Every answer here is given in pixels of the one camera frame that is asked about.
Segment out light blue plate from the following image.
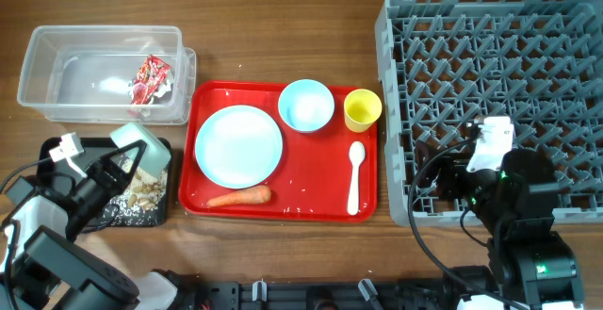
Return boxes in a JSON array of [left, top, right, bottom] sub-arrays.
[[194, 105, 284, 189]]

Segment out green bowl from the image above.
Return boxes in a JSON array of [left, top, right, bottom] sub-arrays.
[[109, 122, 171, 178]]

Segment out grey dishwasher rack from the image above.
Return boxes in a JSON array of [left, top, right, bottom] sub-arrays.
[[375, 0, 602, 226]]

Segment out black mounting rail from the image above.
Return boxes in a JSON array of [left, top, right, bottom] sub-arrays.
[[187, 277, 496, 310]]

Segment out crumpled white tissue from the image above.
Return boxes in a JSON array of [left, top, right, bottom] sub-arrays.
[[128, 71, 174, 116]]

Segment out red snack wrapper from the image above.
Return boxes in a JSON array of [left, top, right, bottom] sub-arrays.
[[129, 55, 171, 105]]

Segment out light blue bowl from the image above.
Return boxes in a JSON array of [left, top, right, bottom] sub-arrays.
[[277, 79, 335, 133]]

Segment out red serving tray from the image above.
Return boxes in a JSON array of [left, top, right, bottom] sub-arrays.
[[178, 80, 379, 223]]

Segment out clear plastic bin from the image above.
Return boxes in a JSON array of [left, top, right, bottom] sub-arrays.
[[17, 25, 197, 125]]

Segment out orange carrot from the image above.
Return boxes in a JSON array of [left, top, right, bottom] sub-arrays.
[[206, 186, 271, 207]]

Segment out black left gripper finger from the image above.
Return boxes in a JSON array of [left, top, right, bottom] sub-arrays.
[[120, 139, 147, 183], [97, 150, 123, 171]]

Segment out black waste tray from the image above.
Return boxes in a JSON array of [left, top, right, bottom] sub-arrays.
[[37, 138, 172, 227]]

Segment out white plastic spoon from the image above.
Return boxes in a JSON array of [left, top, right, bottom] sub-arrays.
[[347, 141, 366, 216]]

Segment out rice and peanut shells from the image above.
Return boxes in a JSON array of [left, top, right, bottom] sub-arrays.
[[96, 168, 169, 227]]

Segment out yellow plastic cup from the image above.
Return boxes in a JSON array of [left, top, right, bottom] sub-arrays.
[[344, 89, 383, 133]]

